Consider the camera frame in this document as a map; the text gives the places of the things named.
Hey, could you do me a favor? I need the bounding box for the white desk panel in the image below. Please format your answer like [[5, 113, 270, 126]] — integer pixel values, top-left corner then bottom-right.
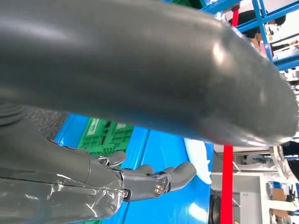
[[211, 171, 266, 224]]

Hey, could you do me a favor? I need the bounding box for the green plastic crate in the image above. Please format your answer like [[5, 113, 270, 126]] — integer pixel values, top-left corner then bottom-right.
[[77, 117, 134, 157]]

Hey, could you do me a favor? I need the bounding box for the person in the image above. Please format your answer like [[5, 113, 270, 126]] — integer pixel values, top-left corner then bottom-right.
[[227, 10, 287, 42]]

